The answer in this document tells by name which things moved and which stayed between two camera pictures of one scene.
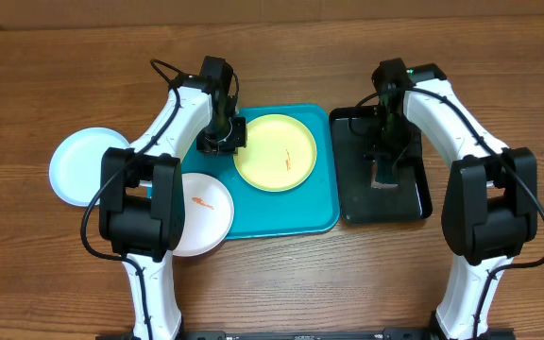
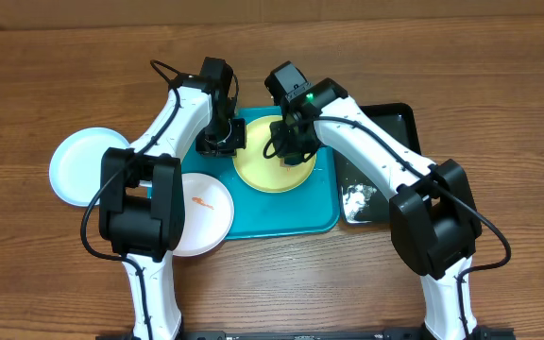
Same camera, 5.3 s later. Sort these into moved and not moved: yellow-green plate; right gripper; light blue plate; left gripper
Moved: right gripper
Not moved: light blue plate; left gripper; yellow-green plate
